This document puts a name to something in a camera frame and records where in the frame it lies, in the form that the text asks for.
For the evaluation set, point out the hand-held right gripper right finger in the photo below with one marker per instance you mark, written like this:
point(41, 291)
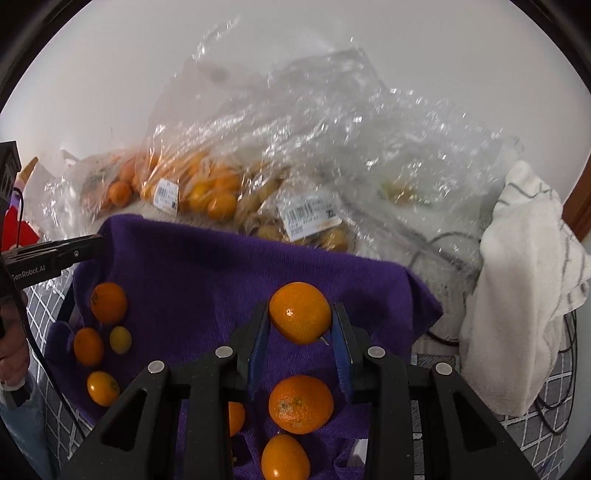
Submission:
point(341, 360)

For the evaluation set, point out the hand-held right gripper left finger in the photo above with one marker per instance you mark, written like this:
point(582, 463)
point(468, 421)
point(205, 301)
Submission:
point(258, 355)

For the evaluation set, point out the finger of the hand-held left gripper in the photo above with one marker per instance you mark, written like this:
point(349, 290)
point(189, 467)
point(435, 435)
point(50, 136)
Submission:
point(78, 249)

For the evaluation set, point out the large orange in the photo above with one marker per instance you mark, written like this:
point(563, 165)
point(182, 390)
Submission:
point(300, 314)

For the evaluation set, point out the orange mandarin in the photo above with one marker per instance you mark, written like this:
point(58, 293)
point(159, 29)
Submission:
point(285, 457)
point(108, 302)
point(88, 346)
point(237, 417)
point(103, 388)
point(301, 404)

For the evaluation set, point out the small yellow-green plum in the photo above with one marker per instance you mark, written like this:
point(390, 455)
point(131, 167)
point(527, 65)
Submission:
point(121, 339)

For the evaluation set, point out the person's left forearm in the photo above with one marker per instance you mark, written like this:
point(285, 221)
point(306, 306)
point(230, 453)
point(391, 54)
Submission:
point(23, 438)

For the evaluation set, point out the person's left hand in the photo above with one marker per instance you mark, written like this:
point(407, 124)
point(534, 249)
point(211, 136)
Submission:
point(14, 357)

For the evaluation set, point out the red box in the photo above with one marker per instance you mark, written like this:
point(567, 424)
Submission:
point(27, 235)

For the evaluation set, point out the crumpled clear bag with oranges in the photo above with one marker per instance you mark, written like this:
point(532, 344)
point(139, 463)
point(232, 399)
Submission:
point(120, 191)

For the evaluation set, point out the white plastic bag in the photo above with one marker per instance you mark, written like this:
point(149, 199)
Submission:
point(51, 175)

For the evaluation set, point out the purple towel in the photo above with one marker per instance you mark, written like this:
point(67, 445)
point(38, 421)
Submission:
point(194, 277)

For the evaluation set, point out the labelled clear bag of oranges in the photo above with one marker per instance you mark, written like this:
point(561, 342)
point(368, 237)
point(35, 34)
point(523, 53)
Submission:
point(207, 194)

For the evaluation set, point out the clear bag of yellowish produce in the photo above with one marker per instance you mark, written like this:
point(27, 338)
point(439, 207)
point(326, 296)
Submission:
point(263, 203)

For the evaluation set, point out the white towel with grey stripes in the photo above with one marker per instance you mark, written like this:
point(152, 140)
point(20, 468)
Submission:
point(517, 286)

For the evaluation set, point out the grey checked blanket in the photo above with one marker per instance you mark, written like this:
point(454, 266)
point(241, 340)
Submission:
point(526, 438)

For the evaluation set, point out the large crumpled clear plastic bag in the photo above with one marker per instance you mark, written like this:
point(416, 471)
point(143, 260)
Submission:
point(369, 138)

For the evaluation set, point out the brown wooden door frame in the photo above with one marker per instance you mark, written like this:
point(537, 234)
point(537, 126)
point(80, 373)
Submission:
point(581, 203)

